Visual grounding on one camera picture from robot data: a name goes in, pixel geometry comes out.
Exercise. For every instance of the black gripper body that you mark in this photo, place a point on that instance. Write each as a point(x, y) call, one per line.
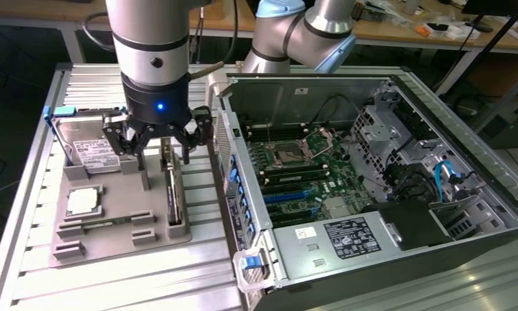
point(154, 103)

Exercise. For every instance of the RAM memory stick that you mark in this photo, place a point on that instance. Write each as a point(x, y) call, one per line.
point(171, 191)

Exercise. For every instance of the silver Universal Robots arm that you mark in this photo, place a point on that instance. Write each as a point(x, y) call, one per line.
point(150, 35)

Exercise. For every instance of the blue expansion slot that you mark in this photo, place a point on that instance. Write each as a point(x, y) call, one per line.
point(285, 196)

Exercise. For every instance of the silver hard disk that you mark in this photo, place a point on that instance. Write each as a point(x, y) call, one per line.
point(80, 142)

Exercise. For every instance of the blue disk carrier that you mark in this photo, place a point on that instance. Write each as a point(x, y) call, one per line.
point(64, 111)

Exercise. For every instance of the thin locking lever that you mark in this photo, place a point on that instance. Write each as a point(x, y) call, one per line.
point(269, 131)

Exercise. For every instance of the gray parts rack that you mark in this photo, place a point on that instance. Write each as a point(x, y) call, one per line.
point(115, 204)

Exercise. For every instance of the CPU socket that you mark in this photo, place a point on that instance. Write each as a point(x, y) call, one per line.
point(287, 156)

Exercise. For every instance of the silver CPU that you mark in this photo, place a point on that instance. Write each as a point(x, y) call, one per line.
point(82, 201)

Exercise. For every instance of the black RAM stick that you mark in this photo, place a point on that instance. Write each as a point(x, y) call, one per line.
point(295, 177)

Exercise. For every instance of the green RAM stick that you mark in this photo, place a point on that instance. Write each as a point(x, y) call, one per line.
point(108, 222)

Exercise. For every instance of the metal socket cover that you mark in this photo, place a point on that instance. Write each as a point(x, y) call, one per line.
point(319, 142)

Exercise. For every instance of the green motherboard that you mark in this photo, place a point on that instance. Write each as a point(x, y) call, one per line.
point(341, 181)

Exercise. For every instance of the long wooden desk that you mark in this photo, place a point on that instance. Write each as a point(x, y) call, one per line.
point(34, 14)

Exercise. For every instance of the silver chipset heat sink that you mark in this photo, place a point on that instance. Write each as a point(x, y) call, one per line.
point(341, 208)

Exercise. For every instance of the metal disk bay cage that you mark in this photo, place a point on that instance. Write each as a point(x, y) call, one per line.
point(379, 136)

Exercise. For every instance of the blue case latch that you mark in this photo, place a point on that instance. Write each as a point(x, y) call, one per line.
point(250, 262)

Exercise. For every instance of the gray power supply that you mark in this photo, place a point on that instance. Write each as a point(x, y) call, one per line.
point(302, 252)

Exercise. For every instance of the cluttered wooden desk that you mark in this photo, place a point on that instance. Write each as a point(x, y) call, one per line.
point(414, 39)

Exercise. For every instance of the small orange item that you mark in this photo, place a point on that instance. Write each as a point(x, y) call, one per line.
point(422, 30)

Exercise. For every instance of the open black PC case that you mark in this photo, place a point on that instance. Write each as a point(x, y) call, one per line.
point(414, 269)

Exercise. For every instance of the black tripod pole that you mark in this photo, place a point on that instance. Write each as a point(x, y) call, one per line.
point(498, 30)

